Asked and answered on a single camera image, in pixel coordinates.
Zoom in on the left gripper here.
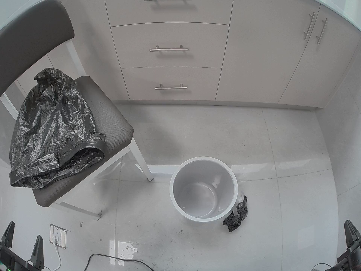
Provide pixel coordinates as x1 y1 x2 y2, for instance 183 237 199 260
0 221 45 271

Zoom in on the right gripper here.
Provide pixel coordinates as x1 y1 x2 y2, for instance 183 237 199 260
324 220 361 271

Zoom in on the black plastic bag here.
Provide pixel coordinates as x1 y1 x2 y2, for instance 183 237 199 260
9 68 106 190

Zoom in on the crumpled black plastic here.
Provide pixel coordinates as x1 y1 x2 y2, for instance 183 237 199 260
222 195 248 232

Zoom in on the white trash bin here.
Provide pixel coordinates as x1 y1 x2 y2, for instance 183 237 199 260
169 157 239 222

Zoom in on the grey padded white-framed chair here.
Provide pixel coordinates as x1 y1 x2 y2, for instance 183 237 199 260
0 0 154 217

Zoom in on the beige cabinet with drawers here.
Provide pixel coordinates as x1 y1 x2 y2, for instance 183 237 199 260
45 0 361 108

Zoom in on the white cable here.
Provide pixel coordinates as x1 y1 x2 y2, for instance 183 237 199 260
52 235 62 271

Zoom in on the black cable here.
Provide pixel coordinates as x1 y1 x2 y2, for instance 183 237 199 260
87 253 154 271

